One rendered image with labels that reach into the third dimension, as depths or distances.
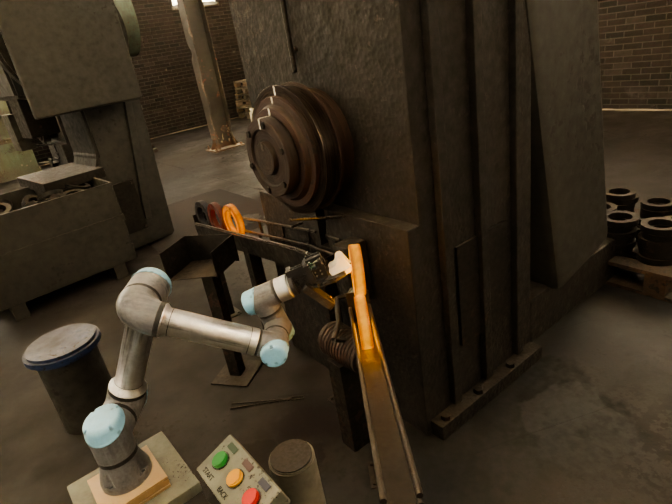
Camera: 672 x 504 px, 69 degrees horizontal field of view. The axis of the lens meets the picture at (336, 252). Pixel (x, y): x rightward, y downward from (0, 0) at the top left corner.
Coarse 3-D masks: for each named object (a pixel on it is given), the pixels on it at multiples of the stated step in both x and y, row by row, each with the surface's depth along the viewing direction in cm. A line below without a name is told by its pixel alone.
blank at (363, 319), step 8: (360, 296) 140; (360, 304) 136; (360, 312) 134; (360, 320) 134; (368, 320) 134; (360, 328) 134; (368, 328) 134; (360, 336) 134; (368, 336) 134; (368, 344) 136
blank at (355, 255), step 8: (352, 248) 141; (360, 248) 141; (352, 256) 139; (360, 256) 139; (352, 264) 138; (360, 264) 138; (352, 272) 140; (360, 272) 138; (352, 280) 147; (360, 280) 138; (360, 288) 140
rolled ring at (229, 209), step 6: (228, 204) 249; (228, 210) 248; (234, 210) 245; (228, 216) 256; (234, 216) 244; (240, 216) 245; (228, 222) 257; (240, 222) 245; (228, 228) 257; (234, 228) 257; (240, 228) 245
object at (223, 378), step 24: (192, 240) 234; (216, 240) 230; (168, 264) 222; (192, 264) 234; (216, 264) 212; (216, 288) 226; (216, 312) 232; (240, 360) 246; (216, 384) 243; (240, 384) 239
